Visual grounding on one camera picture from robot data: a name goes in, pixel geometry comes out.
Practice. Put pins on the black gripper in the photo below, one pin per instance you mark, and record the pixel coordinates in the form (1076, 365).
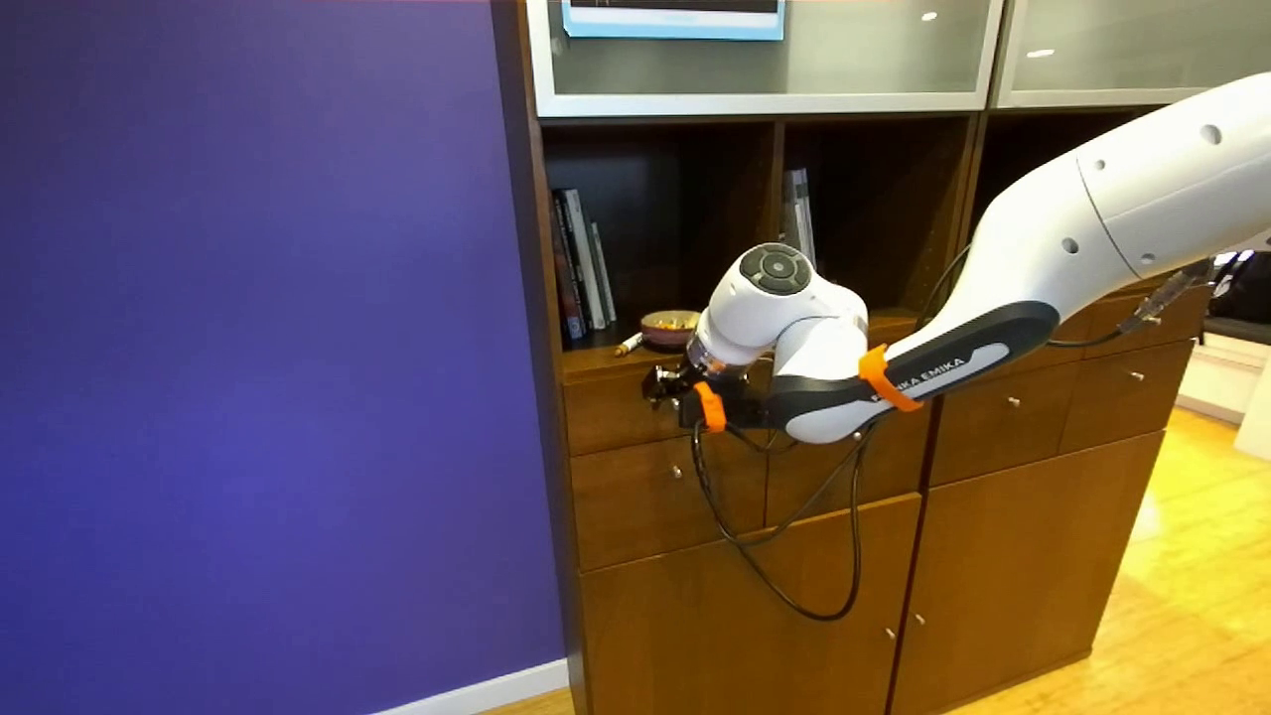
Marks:
(688, 393)

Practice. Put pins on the brown wooden drawer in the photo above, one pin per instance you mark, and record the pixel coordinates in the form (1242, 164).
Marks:
(606, 397)

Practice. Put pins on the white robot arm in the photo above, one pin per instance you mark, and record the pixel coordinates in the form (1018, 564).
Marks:
(784, 348)

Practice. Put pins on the small tan bowl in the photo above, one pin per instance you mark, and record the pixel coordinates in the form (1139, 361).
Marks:
(670, 327)

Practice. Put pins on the grey upright books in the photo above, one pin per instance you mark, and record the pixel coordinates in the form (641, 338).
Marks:
(582, 269)

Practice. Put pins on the grey upright book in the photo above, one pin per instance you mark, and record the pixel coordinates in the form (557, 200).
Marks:
(798, 211)

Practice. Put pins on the brown wooden cabinet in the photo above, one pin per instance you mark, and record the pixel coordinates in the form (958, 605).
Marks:
(927, 556)

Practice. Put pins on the frosted glass cabinet door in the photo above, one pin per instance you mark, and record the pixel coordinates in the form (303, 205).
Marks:
(837, 58)

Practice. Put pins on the blue framed picture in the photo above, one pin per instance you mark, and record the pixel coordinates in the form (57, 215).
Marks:
(672, 19)

